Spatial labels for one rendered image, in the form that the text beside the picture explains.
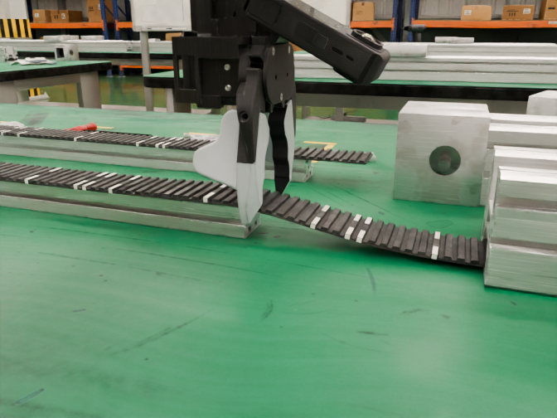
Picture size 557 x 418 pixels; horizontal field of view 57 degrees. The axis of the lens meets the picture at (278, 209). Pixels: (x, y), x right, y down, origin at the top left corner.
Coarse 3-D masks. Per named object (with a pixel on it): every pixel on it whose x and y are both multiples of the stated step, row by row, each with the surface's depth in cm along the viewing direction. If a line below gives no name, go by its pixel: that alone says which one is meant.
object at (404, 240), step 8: (400, 232) 44; (408, 232) 45; (416, 232) 45; (392, 240) 43; (400, 240) 43; (408, 240) 43; (416, 240) 44; (392, 248) 41; (400, 248) 42; (408, 248) 41
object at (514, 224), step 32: (512, 160) 41; (544, 160) 40; (512, 192) 35; (544, 192) 34; (512, 224) 35; (544, 224) 35; (512, 256) 36; (544, 256) 35; (512, 288) 37; (544, 288) 36
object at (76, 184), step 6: (90, 174) 54; (96, 174) 54; (102, 174) 54; (108, 174) 54; (78, 180) 52; (84, 180) 52; (90, 180) 52; (66, 186) 50; (72, 186) 51; (78, 186) 50
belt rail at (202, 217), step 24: (0, 192) 55; (24, 192) 53; (48, 192) 52; (72, 192) 51; (96, 192) 50; (96, 216) 51; (120, 216) 50; (144, 216) 49; (168, 216) 48; (192, 216) 48; (216, 216) 47
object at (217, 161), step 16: (224, 128) 42; (208, 144) 42; (224, 144) 42; (208, 160) 42; (224, 160) 42; (256, 160) 40; (208, 176) 42; (224, 176) 42; (240, 176) 41; (256, 176) 41; (240, 192) 41; (256, 192) 41; (240, 208) 42; (256, 208) 42
